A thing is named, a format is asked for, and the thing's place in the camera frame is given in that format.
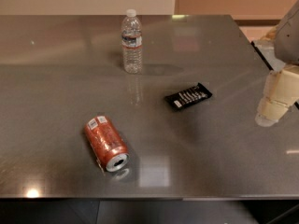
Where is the black rxbar chocolate bar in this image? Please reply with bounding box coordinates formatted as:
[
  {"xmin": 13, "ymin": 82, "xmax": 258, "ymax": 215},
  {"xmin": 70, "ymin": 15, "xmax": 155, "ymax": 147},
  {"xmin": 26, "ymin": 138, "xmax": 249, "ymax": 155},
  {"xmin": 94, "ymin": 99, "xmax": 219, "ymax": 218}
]
[{"xmin": 164, "ymin": 83, "xmax": 212, "ymax": 110}]

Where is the orange soda can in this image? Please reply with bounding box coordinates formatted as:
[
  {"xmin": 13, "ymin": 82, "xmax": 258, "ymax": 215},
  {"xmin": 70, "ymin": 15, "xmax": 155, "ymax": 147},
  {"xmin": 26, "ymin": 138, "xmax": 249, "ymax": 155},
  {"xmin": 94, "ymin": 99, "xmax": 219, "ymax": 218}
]
[{"xmin": 84, "ymin": 115, "xmax": 129, "ymax": 173}]

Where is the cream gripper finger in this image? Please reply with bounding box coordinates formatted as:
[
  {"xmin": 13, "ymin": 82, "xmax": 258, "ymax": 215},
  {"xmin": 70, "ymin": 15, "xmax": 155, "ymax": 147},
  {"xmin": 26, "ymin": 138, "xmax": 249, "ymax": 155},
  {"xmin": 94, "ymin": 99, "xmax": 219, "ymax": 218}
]
[
  {"xmin": 255, "ymin": 97, "xmax": 289, "ymax": 127},
  {"xmin": 263, "ymin": 64, "xmax": 299, "ymax": 106}
]

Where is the clear plastic water bottle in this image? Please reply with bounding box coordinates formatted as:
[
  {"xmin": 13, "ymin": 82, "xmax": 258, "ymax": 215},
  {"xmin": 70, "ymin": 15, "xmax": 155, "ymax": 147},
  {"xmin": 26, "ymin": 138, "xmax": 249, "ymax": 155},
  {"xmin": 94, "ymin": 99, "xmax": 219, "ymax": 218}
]
[{"xmin": 121, "ymin": 9, "xmax": 143, "ymax": 74}]

